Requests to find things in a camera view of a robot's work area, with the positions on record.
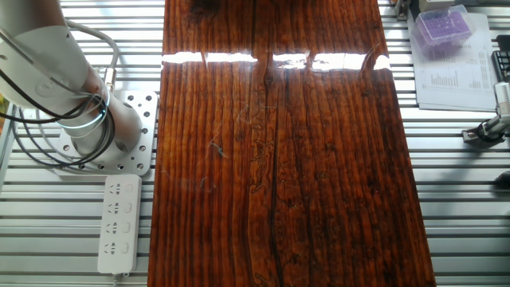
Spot printed paper sheets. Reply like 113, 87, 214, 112
406, 11, 500, 112

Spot grey metal bracket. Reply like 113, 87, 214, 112
394, 0, 412, 22

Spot thick grey cable metal connector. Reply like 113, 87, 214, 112
63, 18, 120, 93

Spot thin grey cable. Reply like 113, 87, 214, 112
31, 93, 107, 164

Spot silver camera on bracket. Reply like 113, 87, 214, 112
461, 81, 510, 145

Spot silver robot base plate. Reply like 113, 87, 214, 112
55, 89, 159, 176

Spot purple tip box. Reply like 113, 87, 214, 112
410, 4, 477, 57

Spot colourful painting cloth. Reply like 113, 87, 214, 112
0, 99, 10, 135

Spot black keyboard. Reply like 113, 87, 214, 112
490, 34, 510, 83

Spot beige box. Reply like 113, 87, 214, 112
416, 0, 456, 12

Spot wood grain mat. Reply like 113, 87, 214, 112
147, 0, 437, 287

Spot black round knob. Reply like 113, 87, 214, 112
493, 170, 510, 189

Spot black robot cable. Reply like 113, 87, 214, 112
0, 67, 116, 168

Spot white power strip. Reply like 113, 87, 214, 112
97, 174, 143, 276

